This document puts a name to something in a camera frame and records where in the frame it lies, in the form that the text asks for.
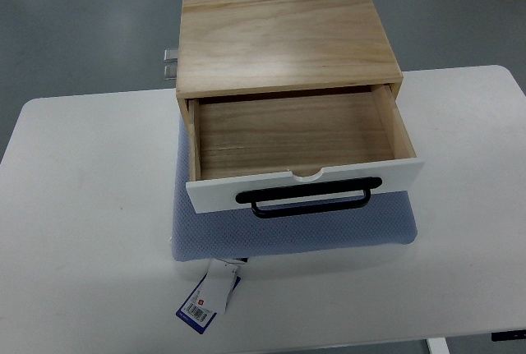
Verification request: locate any white top drawer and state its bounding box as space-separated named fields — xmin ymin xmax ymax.
xmin=186 ymin=85 xmax=423 ymax=213

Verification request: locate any black metal drawer handle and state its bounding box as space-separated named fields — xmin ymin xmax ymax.
xmin=235 ymin=177 xmax=383 ymax=218

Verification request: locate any wooden drawer cabinet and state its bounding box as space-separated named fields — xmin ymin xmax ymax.
xmin=174 ymin=0 xmax=404 ymax=133

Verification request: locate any blue grey mesh cushion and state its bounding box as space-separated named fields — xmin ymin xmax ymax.
xmin=172 ymin=127 xmax=418 ymax=261

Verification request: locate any blue white product tag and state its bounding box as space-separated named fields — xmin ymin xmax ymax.
xmin=175 ymin=258 xmax=248 ymax=334

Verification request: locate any white table leg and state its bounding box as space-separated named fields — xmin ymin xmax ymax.
xmin=427 ymin=338 xmax=450 ymax=354

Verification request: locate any black table control panel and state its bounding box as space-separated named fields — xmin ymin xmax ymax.
xmin=491 ymin=329 xmax=526 ymax=342

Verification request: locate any upper metal table bracket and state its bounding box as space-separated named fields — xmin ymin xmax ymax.
xmin=164 ymin=48 xmax=178 ymax=62

